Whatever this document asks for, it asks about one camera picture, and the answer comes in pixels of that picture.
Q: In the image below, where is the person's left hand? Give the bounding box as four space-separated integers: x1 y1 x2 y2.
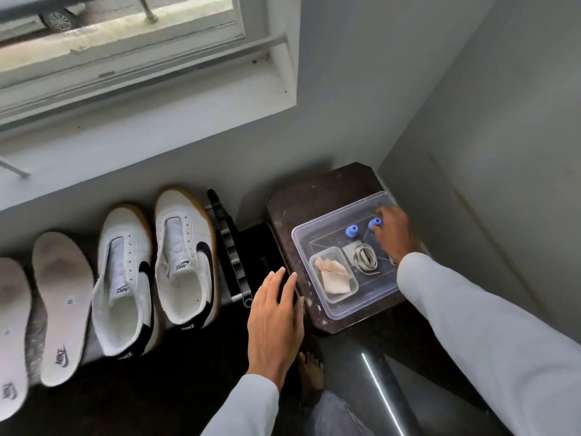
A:
247 267 306 392

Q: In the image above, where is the person's right hand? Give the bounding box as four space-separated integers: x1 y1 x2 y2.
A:
373 206 424 265

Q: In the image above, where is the person's left forearm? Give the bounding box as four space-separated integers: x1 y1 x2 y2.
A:
199 373 280 436

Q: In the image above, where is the person's right forearm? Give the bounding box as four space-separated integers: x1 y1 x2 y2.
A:
396 251 581 436

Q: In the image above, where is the large clear plastic container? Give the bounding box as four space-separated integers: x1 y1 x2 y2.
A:
291 191 405 321

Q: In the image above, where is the white shoelace bundle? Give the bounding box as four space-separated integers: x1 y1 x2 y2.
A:
343 242 383 273

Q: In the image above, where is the small clear plastic container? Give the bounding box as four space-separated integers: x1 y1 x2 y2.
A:
309 246 359 306

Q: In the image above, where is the crumpled beige cloth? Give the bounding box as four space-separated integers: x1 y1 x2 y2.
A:
315 256 356 296

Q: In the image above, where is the black plastic rack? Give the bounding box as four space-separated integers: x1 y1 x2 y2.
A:
206 188 301 310

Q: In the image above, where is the person's bare foot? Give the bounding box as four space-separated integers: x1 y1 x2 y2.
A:
297 351 326 396

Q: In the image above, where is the white sneaker with black stripe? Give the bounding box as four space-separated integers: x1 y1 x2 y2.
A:
91 203 160 360
153 186 222 332

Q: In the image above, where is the dark wooden stool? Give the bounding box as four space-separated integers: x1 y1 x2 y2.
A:
265 162 426 337

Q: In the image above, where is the person's grey trouser leg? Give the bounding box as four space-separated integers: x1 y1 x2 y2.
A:
308 389 378 436

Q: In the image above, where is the white shoe insole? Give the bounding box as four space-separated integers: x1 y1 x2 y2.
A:
0 257 33 410
31 231 96 388

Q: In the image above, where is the metal window stay rod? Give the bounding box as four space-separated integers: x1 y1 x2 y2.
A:
0 156 31 180

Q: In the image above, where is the silver car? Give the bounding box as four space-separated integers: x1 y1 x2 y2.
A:
0 0 88 42

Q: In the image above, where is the white window frame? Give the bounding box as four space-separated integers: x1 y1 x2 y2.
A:
0 0 301 142

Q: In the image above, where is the metal railing post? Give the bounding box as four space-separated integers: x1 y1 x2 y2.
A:
136 0 159 23

